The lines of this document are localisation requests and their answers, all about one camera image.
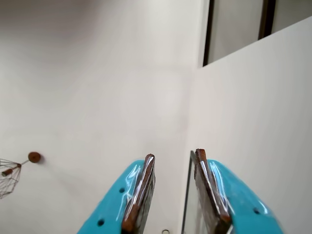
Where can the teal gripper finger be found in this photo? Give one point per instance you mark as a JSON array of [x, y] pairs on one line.
[[239, 202], [114, 202]]

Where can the dark vertical frame post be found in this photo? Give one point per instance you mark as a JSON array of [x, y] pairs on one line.
[[267, 18], [208, 31]]

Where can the round wooden lamp canopy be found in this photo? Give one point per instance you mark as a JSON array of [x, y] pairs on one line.
[[34, 156]]

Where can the small round ceiling spotlight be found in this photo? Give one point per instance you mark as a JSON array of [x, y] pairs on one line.
[[165, 231]]

